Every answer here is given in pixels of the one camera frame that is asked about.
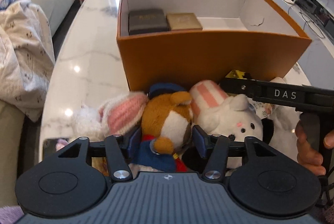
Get black cable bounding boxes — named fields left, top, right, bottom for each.
left=286, top=4, right=334, bottom=39

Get white plush pink striped hat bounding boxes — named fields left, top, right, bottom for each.
left=190, top=80, right=263, bottom=141

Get cream patterned blanket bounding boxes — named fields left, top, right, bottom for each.
left=1, top=0, right=56, bottom=122

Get white bunny plush pink ears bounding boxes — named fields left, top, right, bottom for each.
left=72, top=92, right=148, bottom=141

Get orange cardboard storage box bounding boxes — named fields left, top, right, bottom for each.
left=117, top=0, right=311, bottom=91

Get brown plush with blue hat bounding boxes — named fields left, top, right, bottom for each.
left=129, top=83, right=193, bottom=177

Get dark grey gift box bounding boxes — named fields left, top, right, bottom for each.
left=129, top=8, right=169, bottom=35

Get person's right hand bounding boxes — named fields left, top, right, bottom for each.
left=295, top=121, right=326, bottom=176

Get yellow toy item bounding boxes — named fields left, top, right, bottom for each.
left=226, top=70, right=252, bottom=79

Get gold gift box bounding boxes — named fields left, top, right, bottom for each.
left=166, top=13, right=203, bottom=31

